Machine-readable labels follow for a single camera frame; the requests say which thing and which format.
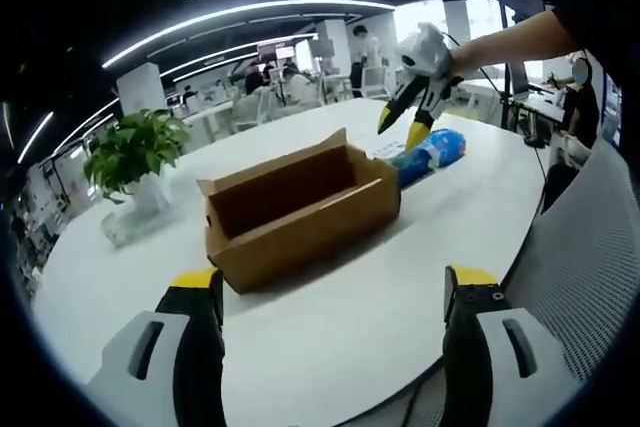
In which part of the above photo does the curved ceiling light strip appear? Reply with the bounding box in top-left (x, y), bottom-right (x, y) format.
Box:
top-left (102, 0), bottom-right (396, 70)

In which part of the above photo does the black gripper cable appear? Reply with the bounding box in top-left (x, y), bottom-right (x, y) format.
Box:
top-left (442, 31), bottom-right (547, 179)

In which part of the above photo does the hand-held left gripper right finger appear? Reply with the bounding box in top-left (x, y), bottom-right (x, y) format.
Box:
top-left (442, 264), bottom-right (585, 427)

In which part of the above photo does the blue white wet wipes pack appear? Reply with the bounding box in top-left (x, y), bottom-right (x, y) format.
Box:
top-left (387, 127), bottom-right (469, 188)

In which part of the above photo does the white table socket strip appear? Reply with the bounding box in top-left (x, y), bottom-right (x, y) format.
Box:
top-left (368, 139), bottom-right (411, 159)

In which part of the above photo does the white patterned paper cup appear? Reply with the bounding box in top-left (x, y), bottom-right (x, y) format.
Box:
top-left (102, 211), bottom-right (145, 248)

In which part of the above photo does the person's right hand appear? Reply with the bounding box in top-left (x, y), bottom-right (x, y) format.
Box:
top-left (444, 43), bottom-right (480, 84)

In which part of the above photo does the green plant in white pot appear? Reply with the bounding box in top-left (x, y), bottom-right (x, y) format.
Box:
top-left (82, 107), bottom-right (194, 213)

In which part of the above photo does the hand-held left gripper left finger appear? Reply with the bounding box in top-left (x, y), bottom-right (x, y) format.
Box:
top-left (87, 269), bottom-right (226, 427)

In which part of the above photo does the brown cardboard shoe box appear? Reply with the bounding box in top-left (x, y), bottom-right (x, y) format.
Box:
top-left (196, 127), bottom-right (403, 295)

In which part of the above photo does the grey mesh office chair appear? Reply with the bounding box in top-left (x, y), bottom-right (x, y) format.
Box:
top-left (499, 136), bottom-right (639, 398)

